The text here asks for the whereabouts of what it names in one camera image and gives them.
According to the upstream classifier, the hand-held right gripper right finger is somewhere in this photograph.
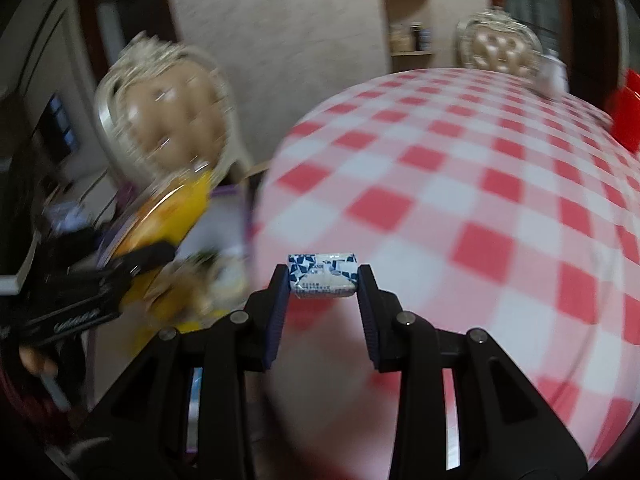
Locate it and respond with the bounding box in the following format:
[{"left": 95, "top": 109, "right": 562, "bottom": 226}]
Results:
[{"left": 356, "top": 262, "right": 588, "bottom": 480}]

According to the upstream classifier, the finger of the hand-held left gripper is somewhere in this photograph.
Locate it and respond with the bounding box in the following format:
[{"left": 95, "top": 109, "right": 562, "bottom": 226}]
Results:
[{"left": 115, "top": 241, "right": 176, "bottom": 281}]

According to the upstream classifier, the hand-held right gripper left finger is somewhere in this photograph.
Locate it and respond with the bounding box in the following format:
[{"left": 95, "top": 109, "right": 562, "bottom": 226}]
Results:
[{"left": 47, "top": 262, "right": 291, "bottom": 480}]

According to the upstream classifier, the blue white patterned candy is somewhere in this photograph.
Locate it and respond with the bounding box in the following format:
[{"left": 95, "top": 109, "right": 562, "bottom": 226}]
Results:
[{"left": 287, "top": 252, "right": 360, "bottom": 301}]

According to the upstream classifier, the yellow bread packet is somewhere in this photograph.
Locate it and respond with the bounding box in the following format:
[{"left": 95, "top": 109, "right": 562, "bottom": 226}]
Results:
[{"left": 100, "top": 170, "right": 218, "bottom": 336}]

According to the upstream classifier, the clear pale crinkled packet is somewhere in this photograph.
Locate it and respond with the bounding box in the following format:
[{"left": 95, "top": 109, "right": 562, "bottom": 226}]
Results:
[{"left": 170, "top": 250, "right": 251, "bottom": 321}]

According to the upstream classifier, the person's left hand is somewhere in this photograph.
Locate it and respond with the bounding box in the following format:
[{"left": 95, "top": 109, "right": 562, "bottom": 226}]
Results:
[{"left": 19, "top": 346, "right": 48, "bottom": 375}]

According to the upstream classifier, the pink white checkered tablecloth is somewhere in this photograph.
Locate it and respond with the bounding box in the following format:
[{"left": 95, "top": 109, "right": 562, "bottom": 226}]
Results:
[{"left": 240, "top": 67, "right": 640, "bottom": 480}]

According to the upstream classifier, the beige tufted ornate chair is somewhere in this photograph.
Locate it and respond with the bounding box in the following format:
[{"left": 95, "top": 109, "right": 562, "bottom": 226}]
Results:
[
  {"left": 456, "top": 7, "right": 543, "bottom": 81},
  {"left": 92, "top": 30, "right": 251, "bottom": 196}
]

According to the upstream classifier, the black appliance blue display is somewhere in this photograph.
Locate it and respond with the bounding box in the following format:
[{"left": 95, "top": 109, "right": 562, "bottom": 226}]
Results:
[{"left": 30, "top": 90, "right": 83, "bottom": 161}]

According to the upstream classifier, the white ceramic teapot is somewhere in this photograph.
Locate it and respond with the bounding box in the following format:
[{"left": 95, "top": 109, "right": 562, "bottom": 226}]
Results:
[{"left": 535, "top": 50, "right": 566, "bottom": 98}]

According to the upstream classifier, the red thermos jug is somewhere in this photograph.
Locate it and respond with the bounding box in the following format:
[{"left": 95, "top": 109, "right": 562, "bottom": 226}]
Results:
[{"left": 607, "top": 67, "right": 640, "bottom": 153}]

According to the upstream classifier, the dark wooden glass door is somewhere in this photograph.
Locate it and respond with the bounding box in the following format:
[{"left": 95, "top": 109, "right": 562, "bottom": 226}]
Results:
[{"left": 492, "top": 0, "right": 621, "bottom": 91}]

